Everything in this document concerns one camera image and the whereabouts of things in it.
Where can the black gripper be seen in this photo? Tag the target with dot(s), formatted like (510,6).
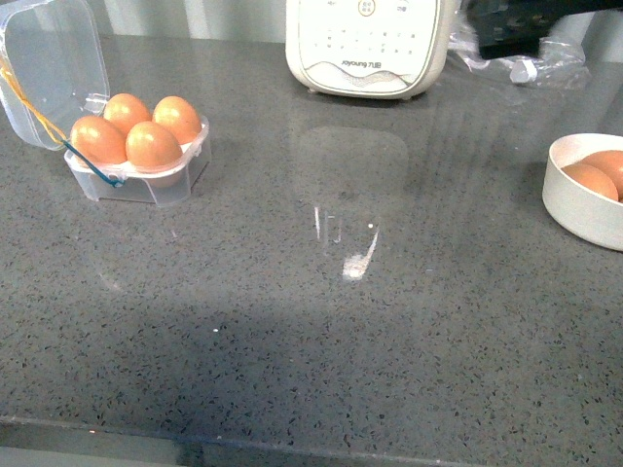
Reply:
(505,28)

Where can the clear plastic egg box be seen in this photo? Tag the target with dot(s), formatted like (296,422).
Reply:
(53,74)

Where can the clear plastic bag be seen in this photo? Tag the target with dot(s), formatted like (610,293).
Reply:
(559,64)

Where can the white Joyoung blender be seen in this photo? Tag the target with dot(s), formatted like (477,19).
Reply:
(377,49)

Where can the white round bowl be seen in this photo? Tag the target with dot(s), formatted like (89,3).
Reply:
(582,212)

